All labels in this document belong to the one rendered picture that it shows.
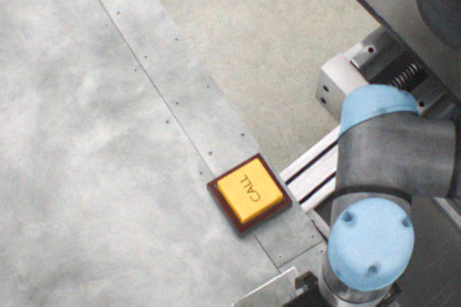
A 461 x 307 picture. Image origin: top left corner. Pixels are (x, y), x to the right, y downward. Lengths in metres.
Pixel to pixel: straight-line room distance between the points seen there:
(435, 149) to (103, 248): 0.56
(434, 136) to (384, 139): 0.05
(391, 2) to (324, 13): 1.16
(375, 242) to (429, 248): 1.12
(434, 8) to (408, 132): 0.28
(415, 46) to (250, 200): 0.30
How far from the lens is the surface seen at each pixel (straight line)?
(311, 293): 1.11
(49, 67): 1.51
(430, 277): 2.04
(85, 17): 1.54
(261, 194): 1.39
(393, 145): 0.99
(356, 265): 0.93
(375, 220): 0.94
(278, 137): 2.31
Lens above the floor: 2.15
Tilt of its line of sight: 69 degrees down
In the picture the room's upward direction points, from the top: 3 degrees clockwise
